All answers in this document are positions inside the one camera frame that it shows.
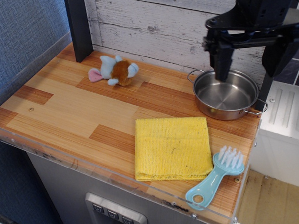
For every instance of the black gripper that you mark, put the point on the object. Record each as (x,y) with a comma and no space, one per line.
(253,23)

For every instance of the stainless steel pot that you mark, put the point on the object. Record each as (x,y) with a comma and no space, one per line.
(229,100)

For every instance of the yellow folded cloth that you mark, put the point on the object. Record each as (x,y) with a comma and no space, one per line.
(172,149)

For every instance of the white ribbed cabinet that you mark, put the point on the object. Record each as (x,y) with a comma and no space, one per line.
(276,151)

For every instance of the light blue scrub brush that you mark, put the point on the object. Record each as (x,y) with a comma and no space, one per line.
(228,161)

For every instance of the blue brown plush elephant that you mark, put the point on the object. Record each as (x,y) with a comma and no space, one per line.
(115,70)

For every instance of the clear acrylic edge guard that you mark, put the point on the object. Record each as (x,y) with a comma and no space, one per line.
(67,179)

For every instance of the silver dispenser button panel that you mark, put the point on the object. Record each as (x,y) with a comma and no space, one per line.
(103,211)

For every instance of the left dark shelf post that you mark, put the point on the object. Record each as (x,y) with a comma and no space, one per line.
(79,28)

